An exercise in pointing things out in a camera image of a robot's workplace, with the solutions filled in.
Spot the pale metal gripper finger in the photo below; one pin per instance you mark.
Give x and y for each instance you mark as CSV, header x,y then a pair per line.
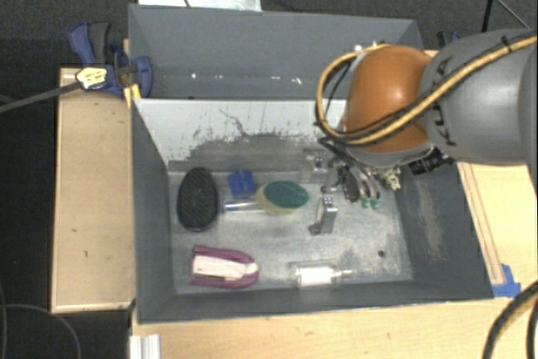
x,y
326,216
316,165

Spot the clear glass bottle white label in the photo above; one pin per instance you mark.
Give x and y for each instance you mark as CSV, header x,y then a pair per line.
x,y
317,275

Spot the blue small block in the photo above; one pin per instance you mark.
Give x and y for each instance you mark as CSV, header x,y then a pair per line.
x,y
242,183

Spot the purple white stapler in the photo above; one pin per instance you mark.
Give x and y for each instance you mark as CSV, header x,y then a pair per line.
x,y
223,268

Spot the grey metal bin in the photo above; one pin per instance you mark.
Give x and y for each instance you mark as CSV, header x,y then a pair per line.
x,y
269,54

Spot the pale wood board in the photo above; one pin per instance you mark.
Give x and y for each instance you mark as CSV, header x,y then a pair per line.
x,y
92,197

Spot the black cylinder on white bracket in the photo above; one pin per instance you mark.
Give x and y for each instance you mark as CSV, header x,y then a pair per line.
x,y
426,164

